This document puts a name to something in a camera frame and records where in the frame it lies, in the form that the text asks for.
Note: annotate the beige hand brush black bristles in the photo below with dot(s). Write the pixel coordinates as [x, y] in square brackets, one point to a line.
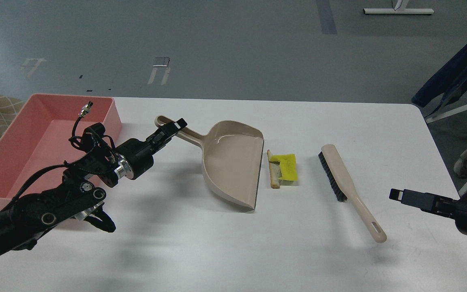
[344, 189]

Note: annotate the beige plastic dustpan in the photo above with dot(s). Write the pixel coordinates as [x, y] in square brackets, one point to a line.
[231, 160]

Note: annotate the yellow sponge piece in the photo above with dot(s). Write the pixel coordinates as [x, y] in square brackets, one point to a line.
[286, 166]

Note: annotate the white stand base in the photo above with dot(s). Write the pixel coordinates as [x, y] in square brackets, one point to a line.
[399, 8]

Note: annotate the pink plastic bin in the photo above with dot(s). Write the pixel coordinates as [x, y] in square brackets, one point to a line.
[39, 136]

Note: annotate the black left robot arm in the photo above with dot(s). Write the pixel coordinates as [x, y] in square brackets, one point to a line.
[60, 192]

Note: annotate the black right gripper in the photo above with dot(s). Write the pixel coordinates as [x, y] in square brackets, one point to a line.
[435, 204]

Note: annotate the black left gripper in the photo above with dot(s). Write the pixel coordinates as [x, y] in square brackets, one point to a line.
[139, 154]

